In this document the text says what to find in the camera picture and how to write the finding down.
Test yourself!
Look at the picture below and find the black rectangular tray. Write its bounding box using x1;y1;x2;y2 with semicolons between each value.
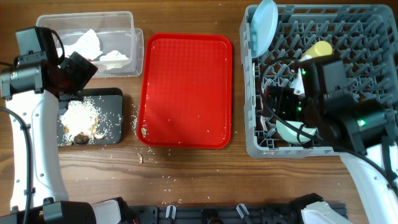
57;88;123;146

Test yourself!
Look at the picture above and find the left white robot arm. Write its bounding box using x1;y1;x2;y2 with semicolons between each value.
1;26;123;223

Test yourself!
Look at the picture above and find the grey dishwasher rack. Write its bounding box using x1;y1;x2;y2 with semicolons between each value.
239;4;397;159

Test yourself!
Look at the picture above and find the red serving tray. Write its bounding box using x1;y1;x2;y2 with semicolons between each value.
137;33;233;149

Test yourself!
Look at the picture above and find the white plastic fork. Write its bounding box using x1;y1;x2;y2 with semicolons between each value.
260;116;268;131

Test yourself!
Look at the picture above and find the light blue plate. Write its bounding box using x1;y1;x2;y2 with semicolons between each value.
249;0;278;58

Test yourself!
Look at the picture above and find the small white napkin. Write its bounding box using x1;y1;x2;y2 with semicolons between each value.
99;50;130;70

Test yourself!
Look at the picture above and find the yellow cup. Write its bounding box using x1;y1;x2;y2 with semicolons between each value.
299;40;333;62

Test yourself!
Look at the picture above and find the green bowl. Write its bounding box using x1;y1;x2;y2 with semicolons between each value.
276;120;317;144

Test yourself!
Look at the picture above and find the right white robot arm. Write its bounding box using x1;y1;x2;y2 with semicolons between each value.
260;55;397;223

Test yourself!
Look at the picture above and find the clear plastic waste bin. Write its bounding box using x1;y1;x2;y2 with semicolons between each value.
36;11;144;78

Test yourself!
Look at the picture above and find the food crumb on table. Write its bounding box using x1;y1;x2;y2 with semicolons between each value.
138;154;144;164

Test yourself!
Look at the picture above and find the large white napkin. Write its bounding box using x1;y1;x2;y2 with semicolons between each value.
63;29;103;61

